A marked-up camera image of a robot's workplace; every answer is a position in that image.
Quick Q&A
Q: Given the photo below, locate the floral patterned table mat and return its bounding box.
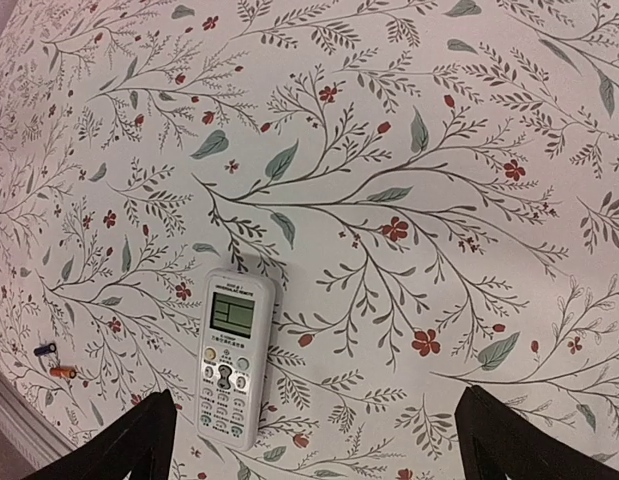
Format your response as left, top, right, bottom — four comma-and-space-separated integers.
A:
0, 1, 619, 479

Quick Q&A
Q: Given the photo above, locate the aluminium table edge rail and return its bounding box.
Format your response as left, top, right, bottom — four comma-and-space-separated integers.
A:
0, 372, 75, 470

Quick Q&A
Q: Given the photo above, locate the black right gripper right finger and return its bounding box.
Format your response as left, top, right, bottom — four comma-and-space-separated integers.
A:
454, 386, 619, 480

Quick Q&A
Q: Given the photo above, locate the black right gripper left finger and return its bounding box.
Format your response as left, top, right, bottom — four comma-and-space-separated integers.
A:
27, 390, 177, 480

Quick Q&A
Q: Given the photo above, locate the orange AAA battery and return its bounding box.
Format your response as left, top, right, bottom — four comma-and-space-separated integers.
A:
49, 366, 77, 379

